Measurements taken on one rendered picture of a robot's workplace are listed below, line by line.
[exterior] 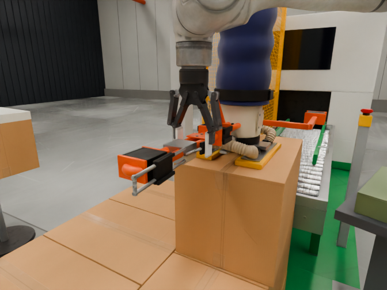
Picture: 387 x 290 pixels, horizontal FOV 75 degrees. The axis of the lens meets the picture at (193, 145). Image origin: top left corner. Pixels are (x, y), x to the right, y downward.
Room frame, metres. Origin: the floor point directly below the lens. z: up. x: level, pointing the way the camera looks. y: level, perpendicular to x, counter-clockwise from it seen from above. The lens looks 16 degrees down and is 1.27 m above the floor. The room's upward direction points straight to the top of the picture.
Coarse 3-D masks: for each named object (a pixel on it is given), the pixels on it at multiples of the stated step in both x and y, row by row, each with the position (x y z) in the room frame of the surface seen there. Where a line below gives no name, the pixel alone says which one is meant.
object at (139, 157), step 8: (128, 152) 0.51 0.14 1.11; (136, 152) 0.51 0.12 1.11; (144, 152) 0.51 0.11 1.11; (152, 152) 0.51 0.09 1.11; (160, 152) 0.52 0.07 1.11; (168, 152) 0.53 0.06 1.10; (120, 160) 0.49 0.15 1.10; (128, 160) 0.48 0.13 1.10; (136, 160) 0.47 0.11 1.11; (144, 160) 0.47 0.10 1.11; (152, 160) 0.48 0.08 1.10; (120, 168) 0.49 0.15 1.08; (144, 168) 0.46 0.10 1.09; (120, 176) 0.49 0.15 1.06; (144, 176) 0.46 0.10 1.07; (152, 176) 0.48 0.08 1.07
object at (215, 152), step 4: (212, 148) 0.99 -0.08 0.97; (220, 148) 1.01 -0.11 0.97; (196, 152) 0.95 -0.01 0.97; (212, 152) 0.94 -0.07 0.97; (216, 152) 0.95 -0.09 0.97; (196, 156) 0.94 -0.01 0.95; (200, 156) 0.93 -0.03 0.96; (204, 156) 0.92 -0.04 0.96; (212, 156) 0.91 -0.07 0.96; (216, 156) 0.94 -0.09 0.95
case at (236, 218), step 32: (192, 160) 0.92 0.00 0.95; (224, 160) 0.92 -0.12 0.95; (288, 160) 0.92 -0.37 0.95; (192, 192) 0.86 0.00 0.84; (224, 192) 0.80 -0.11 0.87; (256, 192) 0.75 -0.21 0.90; (288, 192) 0.83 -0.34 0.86; (192, 224) 0.86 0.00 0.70; (224, 224) 0.80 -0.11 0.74; (256, 224) 0.74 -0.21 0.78; (288, 224) 0.99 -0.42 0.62; (192, 256) 0.85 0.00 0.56; (224, 256) 0.79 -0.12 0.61; (256, 256) 0.74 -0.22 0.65
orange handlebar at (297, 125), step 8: (264, 120) 1.02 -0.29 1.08; (272, 120) 1.01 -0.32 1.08; (312, 120) 1.02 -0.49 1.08; (296, 128) 0.96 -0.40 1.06; (304, 128) 0.94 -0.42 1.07; (192, 136) 0.70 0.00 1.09; (200, 136) 0.71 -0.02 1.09; (216, 136) 0.75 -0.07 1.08; (128, 168) 0.46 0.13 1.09; (136, 168) 0.46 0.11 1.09; (128, 176) 0.46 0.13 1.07
